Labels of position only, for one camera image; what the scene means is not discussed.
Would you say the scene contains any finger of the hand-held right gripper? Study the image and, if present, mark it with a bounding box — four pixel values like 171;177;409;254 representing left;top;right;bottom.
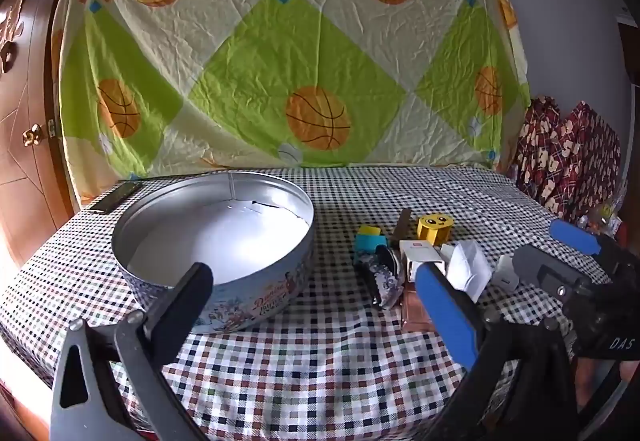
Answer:
512;245;598;314
549;220;640;274

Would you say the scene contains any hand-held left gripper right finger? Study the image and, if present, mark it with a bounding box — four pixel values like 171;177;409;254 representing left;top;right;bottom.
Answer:
416;262;583;441

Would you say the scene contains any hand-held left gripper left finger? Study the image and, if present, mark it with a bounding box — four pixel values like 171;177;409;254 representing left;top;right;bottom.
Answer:
50;262;214;441

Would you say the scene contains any copper coloured box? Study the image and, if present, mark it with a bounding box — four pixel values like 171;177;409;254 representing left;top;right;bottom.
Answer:
400;281;434;333

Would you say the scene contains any white charger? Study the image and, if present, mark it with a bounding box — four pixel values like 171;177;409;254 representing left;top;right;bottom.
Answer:
494;253;526;294

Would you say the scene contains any white and green paper box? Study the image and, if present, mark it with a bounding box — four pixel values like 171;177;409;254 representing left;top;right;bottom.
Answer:
440;241;493;302

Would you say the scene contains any white card box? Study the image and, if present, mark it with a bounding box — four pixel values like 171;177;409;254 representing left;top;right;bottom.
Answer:
398;241;446;284

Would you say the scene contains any round metal cookie tin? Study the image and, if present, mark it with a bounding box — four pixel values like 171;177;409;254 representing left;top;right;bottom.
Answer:
111;172;317;334

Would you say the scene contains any yellow smiley face box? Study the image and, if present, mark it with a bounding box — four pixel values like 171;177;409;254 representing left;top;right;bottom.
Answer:
417;214;454;245

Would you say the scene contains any brown wooden comb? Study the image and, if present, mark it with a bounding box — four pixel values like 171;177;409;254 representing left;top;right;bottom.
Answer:
390;208;414;247

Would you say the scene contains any blue toy block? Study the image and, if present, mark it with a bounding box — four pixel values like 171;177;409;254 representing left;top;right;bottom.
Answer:
354;233;389;263

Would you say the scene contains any person's right forearm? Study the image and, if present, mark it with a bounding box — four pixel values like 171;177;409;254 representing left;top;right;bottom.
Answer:
574;360;632;418

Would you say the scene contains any red bear printed cloth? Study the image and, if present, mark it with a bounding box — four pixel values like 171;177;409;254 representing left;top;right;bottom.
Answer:
515;95;623;222

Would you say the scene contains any dark flat rectangular object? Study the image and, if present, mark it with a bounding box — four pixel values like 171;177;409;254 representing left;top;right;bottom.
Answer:
90;181;143;214

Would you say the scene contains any checkered cloth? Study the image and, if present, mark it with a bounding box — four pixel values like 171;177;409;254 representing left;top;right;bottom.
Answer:
0;164;626;441

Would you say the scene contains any wooden door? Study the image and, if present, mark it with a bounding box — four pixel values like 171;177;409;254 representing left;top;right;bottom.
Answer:
0;0;98;272

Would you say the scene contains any green basketball printed sheet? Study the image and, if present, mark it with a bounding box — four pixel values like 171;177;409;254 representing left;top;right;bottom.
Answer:
52;0;532;212

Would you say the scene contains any door ornament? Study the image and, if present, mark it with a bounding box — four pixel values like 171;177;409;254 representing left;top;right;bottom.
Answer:
0;0;26;74

